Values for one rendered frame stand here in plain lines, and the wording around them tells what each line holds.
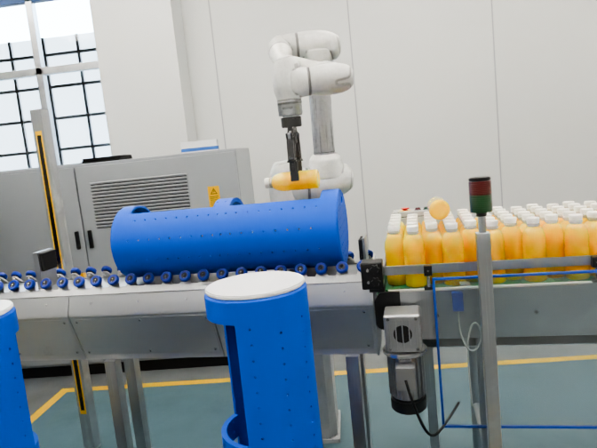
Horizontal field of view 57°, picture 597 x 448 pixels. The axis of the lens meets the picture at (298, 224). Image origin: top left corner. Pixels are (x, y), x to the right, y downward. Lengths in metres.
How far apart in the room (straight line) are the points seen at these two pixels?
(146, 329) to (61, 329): 0.37
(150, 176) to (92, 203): 0.43
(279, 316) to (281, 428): 0.30
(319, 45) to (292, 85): 0.57
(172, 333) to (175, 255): 0.32
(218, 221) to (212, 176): 1.58
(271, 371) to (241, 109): 3.59
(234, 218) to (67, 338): 0.88
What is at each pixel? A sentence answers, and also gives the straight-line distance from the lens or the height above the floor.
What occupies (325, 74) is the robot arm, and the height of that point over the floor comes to 1.64.
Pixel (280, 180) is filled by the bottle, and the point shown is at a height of 1.29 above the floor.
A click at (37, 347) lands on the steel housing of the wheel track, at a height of 0.69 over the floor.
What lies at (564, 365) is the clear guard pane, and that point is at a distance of 1.92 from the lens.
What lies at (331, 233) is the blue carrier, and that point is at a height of 1.09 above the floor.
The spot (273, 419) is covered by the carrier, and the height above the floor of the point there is 0.70.
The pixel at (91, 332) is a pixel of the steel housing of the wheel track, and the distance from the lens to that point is 2.38.
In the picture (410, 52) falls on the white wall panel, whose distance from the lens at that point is 4.84.
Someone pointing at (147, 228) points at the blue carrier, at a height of 1.16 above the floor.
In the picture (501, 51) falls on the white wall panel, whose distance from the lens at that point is 4.97.
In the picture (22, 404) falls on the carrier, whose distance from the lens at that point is 1.80.
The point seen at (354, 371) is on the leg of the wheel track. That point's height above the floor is 0.57.
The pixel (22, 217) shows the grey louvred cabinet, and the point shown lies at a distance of 4.11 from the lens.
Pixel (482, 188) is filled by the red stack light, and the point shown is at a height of 1.23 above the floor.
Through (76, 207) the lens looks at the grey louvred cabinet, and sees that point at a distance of 3.92.
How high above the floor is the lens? 1.38
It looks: 7 degrees down
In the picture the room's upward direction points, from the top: 6 degrees counter-clockwise
